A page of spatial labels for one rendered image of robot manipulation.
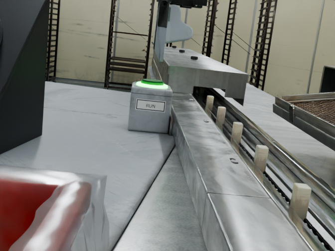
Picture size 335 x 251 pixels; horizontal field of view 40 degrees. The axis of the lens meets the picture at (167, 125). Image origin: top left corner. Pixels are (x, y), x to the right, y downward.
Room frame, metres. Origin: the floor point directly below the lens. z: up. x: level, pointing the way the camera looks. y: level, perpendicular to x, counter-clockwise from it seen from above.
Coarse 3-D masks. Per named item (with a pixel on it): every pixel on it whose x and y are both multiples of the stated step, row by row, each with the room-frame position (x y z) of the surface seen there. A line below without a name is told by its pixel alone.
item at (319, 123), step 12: (288, 96) 0.82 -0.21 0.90; (300, 96) 0.82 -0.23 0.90; (312, 96) 0.83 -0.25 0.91; (324, 96) 0.83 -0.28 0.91; (288, 108) 0.75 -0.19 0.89; (300, 108) 0.76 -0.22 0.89; (312, 108) 0.75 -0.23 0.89; (324, 108) 0.75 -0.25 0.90; (312, 120) 0.64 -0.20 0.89; (324, 120) 0.66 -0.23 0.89
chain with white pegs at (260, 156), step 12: (240, 132) 0.67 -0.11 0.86; (240, 144) 0.66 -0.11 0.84; (252, 156) 0.60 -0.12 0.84; (264, 156) 0.53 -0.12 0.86; (264, 168) 0.53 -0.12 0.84; (300, 192) 0.39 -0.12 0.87; (300, 204) 0.39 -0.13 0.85; (300, 216) 0.39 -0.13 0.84; (312, 228) 0.37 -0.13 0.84; (324, 240) 0.35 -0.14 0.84
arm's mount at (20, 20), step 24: (0, 0) 0.65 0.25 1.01; (24, 0) 0.65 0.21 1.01; (48, 0) 0.66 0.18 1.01; (24, 24) 0.61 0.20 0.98; (0, 48) 0.59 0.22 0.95; (24, 48) 0.59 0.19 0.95; (0, 72) 0.56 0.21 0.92; (24, 72) 0.60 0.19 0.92; (0, 96) 0.54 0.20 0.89; (24, 96) 0.60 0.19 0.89; (0, 120) 0.54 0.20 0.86; (24, 120) 0.60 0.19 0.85; (0, 144) 0.54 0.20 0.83
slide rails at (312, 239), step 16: (208, 112) 0.86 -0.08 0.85; (224, 128) 0.72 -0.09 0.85; (256, 144) 0.63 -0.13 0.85; (272, 160) 0.55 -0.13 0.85; (288, 176) 0.49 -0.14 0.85; (272, 192) 0.43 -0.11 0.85; (288, 208) 0.39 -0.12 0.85; (320, 208) 0.40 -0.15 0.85; (304, 224) 0.35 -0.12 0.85; (320, 224) 0.37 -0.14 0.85
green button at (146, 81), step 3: (141, 81) 0.79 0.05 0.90; (144, 81) 0.78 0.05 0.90; (147, 81) 0.78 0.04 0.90; (150, 81) 0.78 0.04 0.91; (153, 81) 0.78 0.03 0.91; (156, 81) 0.78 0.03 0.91; (159, 81) 0.79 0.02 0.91; (162, 81) 0.80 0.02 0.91; (147, 84) 0.78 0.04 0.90; (150, 84) 0.78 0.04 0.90; (153, 84) 0.78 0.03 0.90; (156, 84) 0.78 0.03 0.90; (159, 84) 0.78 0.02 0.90; (162, 84) 0.79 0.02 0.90
